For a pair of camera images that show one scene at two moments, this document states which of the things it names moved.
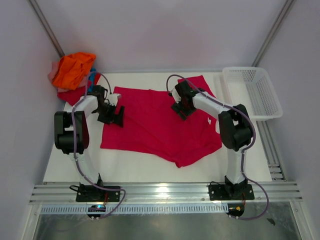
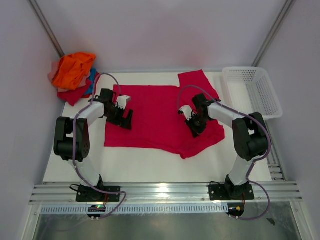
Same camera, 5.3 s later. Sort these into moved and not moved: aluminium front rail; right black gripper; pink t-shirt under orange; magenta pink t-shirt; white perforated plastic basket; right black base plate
Moved: magenta pink t-shirt; right black gripper
Not moved: aluminium front rail; white perforated plastic basket; pink t-shirt under orange; right black base plate
